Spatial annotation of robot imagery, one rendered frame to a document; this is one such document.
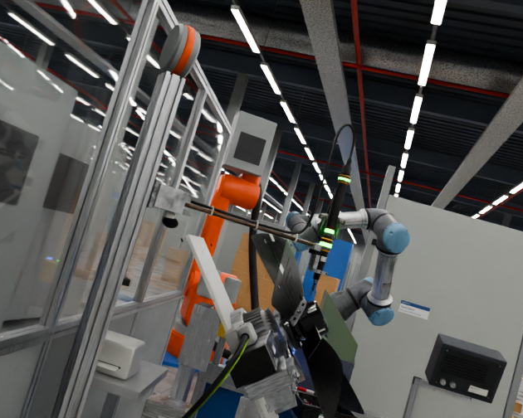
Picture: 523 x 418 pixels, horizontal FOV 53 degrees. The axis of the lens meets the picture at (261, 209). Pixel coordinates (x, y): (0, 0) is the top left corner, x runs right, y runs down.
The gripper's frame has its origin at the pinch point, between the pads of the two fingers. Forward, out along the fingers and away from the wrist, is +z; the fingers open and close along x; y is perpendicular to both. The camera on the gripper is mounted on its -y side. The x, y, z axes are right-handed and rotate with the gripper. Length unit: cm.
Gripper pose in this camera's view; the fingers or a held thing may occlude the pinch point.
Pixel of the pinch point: (333, 216)
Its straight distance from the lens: 189.6
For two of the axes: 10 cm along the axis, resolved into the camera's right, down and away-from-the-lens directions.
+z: -0.7, -1.0, -9.9
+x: -9.6, -2.8, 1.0
